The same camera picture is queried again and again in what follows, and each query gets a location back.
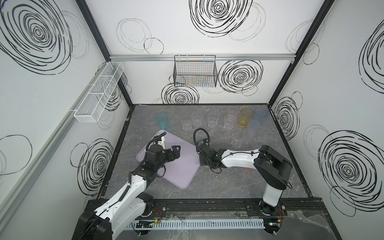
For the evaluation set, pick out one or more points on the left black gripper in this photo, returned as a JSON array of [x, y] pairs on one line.
[[169, 154]]

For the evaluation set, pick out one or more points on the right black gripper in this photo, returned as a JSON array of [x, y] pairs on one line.
[[202, 152]]

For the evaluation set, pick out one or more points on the lilac plastic tray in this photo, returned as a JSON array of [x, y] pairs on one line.
[[181, 171]]

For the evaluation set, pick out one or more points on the clear glass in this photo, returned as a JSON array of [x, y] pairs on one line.
[[197, 118], [213, 119], [230, 118], [237, 140], [187, 123]]

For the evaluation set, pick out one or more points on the teal plastic cup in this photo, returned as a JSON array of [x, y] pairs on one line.
[[163, 121]]

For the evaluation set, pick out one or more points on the yellow plastic cup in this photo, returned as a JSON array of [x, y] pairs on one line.
[[245, 116]]

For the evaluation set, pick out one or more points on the blue plastic cup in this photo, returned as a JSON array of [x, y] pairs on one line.
[[260, 114]]

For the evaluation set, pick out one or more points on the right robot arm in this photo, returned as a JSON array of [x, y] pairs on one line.
[[271, 165]]

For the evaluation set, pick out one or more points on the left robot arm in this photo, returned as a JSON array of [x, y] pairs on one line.
[[111, 218]]

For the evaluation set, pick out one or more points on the pink plastic cup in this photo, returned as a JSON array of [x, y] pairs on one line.
[[249, 170]]

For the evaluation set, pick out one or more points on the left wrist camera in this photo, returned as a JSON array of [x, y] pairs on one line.
[[161, 142]]

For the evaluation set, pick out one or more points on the black wire basket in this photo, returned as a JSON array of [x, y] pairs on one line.
[[195, 71]]

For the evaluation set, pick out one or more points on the white slotted cable duct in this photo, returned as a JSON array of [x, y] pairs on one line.
[[217, 224]]

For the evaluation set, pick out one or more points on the white wire shelf basket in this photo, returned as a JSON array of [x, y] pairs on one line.
[[98, 96]]

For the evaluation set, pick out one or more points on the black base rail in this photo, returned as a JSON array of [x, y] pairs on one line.
[[250, 206]]

